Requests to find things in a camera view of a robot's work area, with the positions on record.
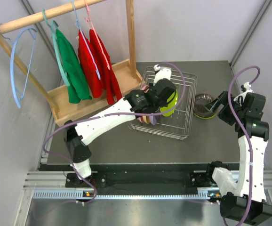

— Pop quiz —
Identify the grey slotted cable duct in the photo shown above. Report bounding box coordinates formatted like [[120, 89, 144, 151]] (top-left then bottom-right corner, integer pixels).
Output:
[[32, 189, 221, 200]]

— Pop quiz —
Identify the pink plastic plate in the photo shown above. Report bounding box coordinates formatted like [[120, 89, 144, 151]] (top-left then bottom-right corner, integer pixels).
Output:
[[138, 85, 149, 123]]

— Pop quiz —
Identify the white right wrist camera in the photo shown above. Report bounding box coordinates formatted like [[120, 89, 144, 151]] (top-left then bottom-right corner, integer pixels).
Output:
[[233, 82, 253, 106]]

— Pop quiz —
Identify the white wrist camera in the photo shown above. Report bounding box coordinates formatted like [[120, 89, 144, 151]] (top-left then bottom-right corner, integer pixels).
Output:
[[153, 65, 172, 85], [233, 82, 253, 106]]

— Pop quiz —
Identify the green shirt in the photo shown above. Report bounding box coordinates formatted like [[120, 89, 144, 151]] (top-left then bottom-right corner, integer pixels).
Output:
[[56, 29, 92, 104]]

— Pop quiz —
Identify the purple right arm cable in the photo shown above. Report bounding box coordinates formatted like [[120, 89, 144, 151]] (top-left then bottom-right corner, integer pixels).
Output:
[[222, 66, 261, 226]]

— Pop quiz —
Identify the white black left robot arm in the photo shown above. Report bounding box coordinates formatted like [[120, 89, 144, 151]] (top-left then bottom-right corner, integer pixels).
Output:
[[64, 79, 177, 187]]

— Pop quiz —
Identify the pink hanger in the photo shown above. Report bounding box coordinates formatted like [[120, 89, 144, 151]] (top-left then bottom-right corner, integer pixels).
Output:
[[84, 0, 111, 71]]

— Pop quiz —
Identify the dark plate under green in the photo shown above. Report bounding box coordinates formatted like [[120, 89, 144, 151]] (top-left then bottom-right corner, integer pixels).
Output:
[[193, 93, 216, 119]]

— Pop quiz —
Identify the yellow plastic plate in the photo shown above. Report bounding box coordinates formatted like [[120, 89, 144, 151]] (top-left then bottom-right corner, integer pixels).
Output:
[[143, 116, 151, 124]]

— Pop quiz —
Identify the light blue empty hanger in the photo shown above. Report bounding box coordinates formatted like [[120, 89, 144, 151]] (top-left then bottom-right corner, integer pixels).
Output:
[[9, 27, 38, 109]]

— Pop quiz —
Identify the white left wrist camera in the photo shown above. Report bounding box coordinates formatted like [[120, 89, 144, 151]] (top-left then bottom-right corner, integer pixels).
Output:
[[153, 65, 172, 85]]

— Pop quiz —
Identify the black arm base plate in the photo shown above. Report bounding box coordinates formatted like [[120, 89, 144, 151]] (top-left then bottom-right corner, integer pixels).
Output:
[[64, 170, 219, 189]]

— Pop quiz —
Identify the teal hanger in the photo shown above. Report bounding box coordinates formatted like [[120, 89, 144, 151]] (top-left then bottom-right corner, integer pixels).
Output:
[[42, 9, 70, 87]]

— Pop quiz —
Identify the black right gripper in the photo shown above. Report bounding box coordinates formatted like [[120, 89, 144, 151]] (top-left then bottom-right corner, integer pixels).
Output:
[[205, 90, 245, 125]]

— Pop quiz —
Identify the metal wire dish rack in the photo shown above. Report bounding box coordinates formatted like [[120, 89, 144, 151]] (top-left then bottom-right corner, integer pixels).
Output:
[[131, 68, 197, 140]]

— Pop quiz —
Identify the red shirt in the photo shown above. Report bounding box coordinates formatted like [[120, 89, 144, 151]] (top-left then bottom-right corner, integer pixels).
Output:
[[89, 30, 122, 105], [78, 30, 103, 98]]

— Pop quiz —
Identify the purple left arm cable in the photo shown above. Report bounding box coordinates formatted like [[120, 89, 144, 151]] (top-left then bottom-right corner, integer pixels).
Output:
[[42, 62, 186, 204]]

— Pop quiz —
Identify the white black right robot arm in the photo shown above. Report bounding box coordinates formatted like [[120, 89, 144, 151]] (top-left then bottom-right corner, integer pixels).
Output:
[[205, 91, 272, 226]]

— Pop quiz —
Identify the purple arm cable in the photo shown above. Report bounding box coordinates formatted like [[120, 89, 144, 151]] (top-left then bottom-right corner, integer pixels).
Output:
[[222, 66, 261, 226], [42, 62, 186, 204]]

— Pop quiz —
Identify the purple plastic plate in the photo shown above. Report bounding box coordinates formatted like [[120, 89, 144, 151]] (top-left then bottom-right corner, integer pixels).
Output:
[[149, 115, 159, 125]]

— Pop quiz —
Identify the red shirt left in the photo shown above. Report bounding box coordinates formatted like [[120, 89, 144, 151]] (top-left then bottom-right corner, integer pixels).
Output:
[[78, 30, 103, 98]]

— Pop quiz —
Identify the red shirt right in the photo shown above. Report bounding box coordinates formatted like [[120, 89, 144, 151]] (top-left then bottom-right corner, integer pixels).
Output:
[[89, 30, 122, 105]]

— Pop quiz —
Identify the wooden clothes rack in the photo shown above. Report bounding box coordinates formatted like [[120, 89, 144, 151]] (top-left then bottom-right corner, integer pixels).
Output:
[[0, 0, 142, 126]]

